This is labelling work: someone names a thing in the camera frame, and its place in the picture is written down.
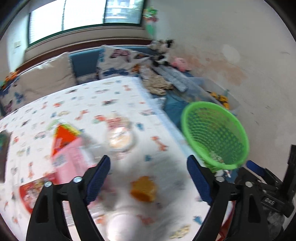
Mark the left butterfly pillow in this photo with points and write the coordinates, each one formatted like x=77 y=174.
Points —
x=12 y=95

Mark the crumpled beige cloth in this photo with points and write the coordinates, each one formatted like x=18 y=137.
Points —
x=153 y=82

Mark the beige cushion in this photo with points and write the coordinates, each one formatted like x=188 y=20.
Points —
x=49 y=77

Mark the window with green frame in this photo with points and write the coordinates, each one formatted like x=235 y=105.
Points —
x=51 y=18

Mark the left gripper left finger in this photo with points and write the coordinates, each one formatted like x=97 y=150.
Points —
x=48 y=222

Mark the butterfly print pillow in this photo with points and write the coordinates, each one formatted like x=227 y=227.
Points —
x=118 y=61

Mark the clear round lid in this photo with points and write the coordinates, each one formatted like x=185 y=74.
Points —
x=124 y=226

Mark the yellow toy truck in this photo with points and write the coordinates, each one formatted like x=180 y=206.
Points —
x=221 y=99

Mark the pinwheel toy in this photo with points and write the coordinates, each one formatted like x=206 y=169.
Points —
x=150 y=16

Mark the colourful book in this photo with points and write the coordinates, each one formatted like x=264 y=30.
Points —
x=5 y=138

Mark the white red wrapper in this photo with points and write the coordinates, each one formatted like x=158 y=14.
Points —
x=116 y=120

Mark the orange snack bag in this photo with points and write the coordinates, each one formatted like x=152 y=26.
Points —
x=64 y=134

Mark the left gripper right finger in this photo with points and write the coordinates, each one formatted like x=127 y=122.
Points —
x=248 y=221

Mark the pink plush toy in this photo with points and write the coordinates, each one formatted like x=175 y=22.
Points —
x=180 y=64

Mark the red instant noodle cup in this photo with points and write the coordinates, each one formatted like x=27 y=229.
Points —
x=29 y=192

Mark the green plastic mesh basket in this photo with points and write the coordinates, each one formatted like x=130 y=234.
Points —
x=215 y=135

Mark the printed white tablecloth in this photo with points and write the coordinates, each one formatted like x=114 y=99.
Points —
x=159 y=151

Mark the cow plush toy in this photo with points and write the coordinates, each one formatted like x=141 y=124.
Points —
x=161 y=49

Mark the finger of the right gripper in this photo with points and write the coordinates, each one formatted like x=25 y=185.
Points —
x=255 y=168

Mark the patterned grey cloth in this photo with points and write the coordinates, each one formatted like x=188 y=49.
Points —
x=177 y=78

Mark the pink white carton box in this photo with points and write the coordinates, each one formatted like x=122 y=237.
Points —
x=73 y=160

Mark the clear plastic storage bin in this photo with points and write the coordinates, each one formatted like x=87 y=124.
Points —
x=203 y=89

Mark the orange peel piece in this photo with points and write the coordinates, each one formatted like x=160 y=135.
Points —
x=144 y=189

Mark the blue sofa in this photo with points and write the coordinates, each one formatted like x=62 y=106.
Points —
x=84 y=66

